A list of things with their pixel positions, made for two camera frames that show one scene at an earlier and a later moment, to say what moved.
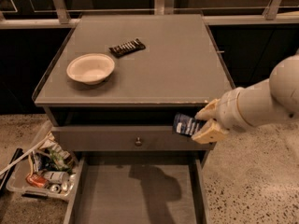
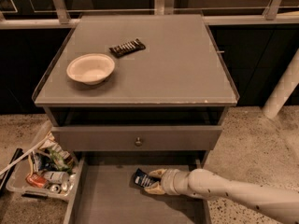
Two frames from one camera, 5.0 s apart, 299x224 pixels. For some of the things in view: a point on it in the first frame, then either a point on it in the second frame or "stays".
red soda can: (36, 180) stays
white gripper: (228, 109) -> (167, 181)
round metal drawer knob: (138, 143) stays
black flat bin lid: (6, 176) stays
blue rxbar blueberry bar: (185, 125) -> (143, 179)
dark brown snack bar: (127, 48) stays
